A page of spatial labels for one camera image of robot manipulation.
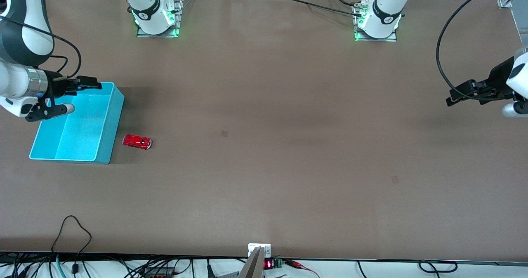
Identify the red beetle toy car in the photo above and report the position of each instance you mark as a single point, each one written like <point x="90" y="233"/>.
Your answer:
<point x="137" y="141"/>

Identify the blue plastic box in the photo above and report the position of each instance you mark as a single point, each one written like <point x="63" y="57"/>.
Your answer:
<point x="78" y="133"/>

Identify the grey camera mount bar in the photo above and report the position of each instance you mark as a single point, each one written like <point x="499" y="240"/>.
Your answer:
<point x="252" y="267"/>

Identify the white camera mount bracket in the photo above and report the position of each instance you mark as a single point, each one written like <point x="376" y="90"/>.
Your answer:
<point x="253" y="247"/>

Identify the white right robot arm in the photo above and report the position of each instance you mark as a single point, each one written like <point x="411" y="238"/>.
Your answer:
<point x="24" y="38"/>

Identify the red digit display module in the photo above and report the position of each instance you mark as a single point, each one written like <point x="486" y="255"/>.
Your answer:
<point x="272" y="264"/>

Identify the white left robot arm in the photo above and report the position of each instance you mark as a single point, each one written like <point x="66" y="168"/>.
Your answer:
<point x="385" y="18"/>

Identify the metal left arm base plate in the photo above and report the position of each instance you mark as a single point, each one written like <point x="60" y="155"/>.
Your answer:
<point x="392" y="38"/>

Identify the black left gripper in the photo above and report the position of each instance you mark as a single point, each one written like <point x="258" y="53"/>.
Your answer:
<point x="498" y="79"/>

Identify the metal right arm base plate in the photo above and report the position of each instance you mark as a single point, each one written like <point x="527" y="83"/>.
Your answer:
<point x="178" y="14"/>

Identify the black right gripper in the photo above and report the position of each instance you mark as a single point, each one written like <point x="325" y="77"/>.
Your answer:
<point x="56" y="87"/>

